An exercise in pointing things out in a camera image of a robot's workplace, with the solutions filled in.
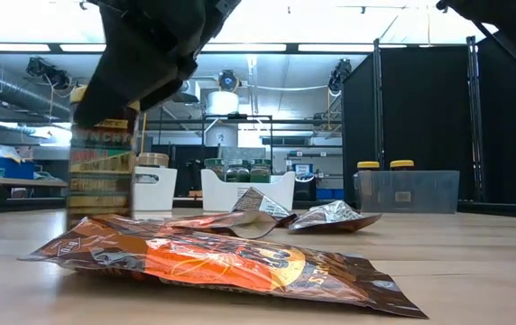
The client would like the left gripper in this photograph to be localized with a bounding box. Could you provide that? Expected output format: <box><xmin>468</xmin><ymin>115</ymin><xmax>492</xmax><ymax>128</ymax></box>
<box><xmin>72</xmin><ymin>0</ymin><xmax>244</xmax><ymax>128</ymax></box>

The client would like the orange brown seasoning packet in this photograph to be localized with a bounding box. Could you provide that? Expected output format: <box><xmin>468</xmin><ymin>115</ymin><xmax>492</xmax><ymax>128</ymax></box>
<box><xmin>18</xmin><ymin>216</ymin><xmax>429</xmax><ymax>320</ymax></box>
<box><xmin>90</xmin><ymin>209</ymin><xmax>281</xmax><ymax>240</ymax></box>

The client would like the white cylinder tank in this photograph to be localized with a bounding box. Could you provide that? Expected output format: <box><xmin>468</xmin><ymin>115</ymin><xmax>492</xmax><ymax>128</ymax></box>
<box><xmin>206</xmin><ymin>89</ymin><xmax>241</xmax><ymax>116</ymax></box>

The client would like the black round ceiling device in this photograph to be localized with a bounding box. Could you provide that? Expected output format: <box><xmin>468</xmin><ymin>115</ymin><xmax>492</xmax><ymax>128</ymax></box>
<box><xmin>217</xmin><ymin>69</ymin><xmax>242</xmax><ymax>94</ymax></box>

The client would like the white plastic bin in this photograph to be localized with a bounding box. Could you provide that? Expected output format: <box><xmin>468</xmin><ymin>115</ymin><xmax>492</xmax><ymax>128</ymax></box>
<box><xmin>132</xmin><ymin>165</ymin><xmax>179</xmax><ymax>212</ymax></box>
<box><xmin>200</xmin><ymin>169</ymin><xmax>296</xmax><ymax>213</ymax></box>

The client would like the blue storage bin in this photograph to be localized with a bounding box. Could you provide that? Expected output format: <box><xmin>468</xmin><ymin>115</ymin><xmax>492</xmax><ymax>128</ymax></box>
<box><xmin>0</xmin><ymin>156</ymin><xmax>36</xmax><ymax>181</ymax></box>

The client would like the long ceiling light fixture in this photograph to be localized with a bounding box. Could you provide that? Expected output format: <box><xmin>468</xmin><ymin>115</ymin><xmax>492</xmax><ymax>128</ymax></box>
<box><xmin>0</xmin><ymin>42</ymin><xmax>410</xmax><ymax>54</ymax></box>

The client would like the smoky transparent plastic bin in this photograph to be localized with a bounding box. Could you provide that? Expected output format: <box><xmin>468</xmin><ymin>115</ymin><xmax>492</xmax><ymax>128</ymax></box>
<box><xmin>354</xmin><ymin>170</ymin><xmax>461</xmax><ymax>215</ymax></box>

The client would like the black partition curtain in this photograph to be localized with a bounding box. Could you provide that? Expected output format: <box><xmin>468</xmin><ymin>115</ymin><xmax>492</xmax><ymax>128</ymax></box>
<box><xmin>342</xmin><ymin>35</ymin><xmax>516</xmax><ymax>209</ymax></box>

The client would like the yellow hanging cable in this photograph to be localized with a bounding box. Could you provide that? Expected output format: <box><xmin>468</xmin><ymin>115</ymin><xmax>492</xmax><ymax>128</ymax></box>
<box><xmin>139</xmin><ymin>112</ymin><xmax>147</xmax><ymax>154</ymax></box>

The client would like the large grey ceiling duct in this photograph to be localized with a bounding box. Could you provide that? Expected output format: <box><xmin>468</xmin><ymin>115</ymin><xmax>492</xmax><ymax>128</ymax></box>
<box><xmin>0</xmin><ymin>56</ymin><xmax>72</xmax><ymax>119</ymax></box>

